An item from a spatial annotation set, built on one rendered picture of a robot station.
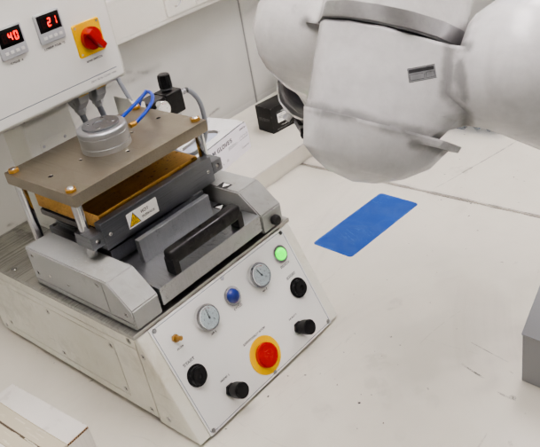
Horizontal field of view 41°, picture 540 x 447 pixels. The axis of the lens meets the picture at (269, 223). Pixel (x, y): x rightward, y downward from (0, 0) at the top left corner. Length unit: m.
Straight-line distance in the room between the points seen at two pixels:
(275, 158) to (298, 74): 1.13
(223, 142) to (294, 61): 1.11
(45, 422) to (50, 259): 0.24
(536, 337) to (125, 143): 0.67
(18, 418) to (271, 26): 0.73
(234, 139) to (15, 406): 0.87
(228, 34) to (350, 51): 1.50
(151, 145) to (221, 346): 0.32
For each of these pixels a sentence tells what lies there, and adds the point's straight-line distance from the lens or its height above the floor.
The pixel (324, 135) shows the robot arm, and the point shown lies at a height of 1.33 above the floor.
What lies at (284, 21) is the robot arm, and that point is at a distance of 0.62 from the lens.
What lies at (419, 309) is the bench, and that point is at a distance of 1.28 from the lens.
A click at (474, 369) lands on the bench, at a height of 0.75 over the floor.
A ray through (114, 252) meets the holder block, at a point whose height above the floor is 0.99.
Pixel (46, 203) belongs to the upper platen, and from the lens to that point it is 1.21.
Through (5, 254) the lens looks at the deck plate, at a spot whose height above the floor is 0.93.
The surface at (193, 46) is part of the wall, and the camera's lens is 1.93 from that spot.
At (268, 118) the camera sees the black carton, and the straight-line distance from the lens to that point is 1.87.
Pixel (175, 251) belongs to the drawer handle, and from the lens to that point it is 1.05.
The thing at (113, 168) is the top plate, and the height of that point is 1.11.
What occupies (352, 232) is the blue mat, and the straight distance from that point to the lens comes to 1.49.
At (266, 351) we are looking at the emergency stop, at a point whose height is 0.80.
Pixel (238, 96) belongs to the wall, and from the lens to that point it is 2.07.
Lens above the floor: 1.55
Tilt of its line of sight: 30 degrees down
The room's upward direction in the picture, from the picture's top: 11 degrees counter-clockwise
